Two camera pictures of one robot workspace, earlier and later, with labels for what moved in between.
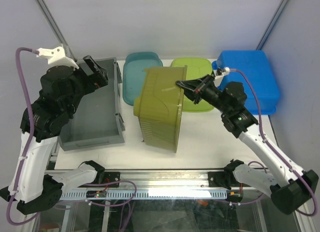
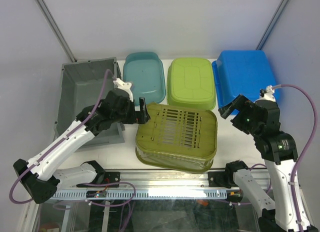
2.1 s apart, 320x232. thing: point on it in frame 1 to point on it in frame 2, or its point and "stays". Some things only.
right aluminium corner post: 274,21 stays
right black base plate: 215,178 stays
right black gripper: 194,89 to 238,103
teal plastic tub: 134,75 stays
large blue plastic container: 256,64 stays
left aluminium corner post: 68,52 stays
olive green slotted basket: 158,108 to 177,138
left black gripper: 98,79 to 141,116
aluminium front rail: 161,180 stays
